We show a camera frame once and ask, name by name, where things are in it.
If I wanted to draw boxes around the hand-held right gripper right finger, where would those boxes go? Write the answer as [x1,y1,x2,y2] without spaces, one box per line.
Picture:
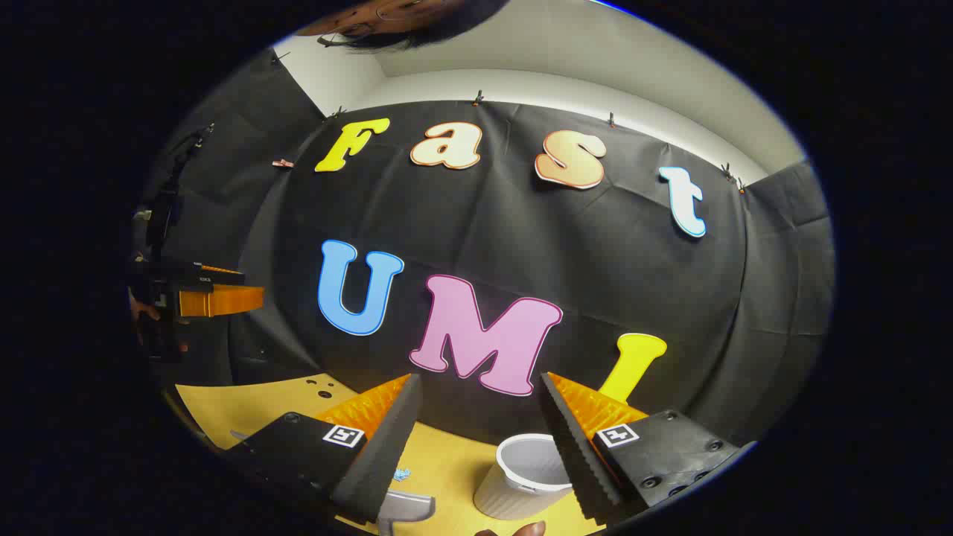
[540,372,742,522]

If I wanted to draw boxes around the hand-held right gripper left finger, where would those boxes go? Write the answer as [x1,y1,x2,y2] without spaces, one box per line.
[222,374,424,525]

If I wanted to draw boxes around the grey dustpan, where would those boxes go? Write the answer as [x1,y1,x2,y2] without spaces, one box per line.
[378,490,436,536]

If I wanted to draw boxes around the white ribbed garbage bin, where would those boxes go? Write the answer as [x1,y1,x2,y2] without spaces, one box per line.
[474,433,574,520]

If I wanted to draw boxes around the wooden desktop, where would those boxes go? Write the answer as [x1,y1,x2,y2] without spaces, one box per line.
[175,372,608,536]

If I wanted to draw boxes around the black tripod stand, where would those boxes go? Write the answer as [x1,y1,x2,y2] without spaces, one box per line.
[134,123,217,261]

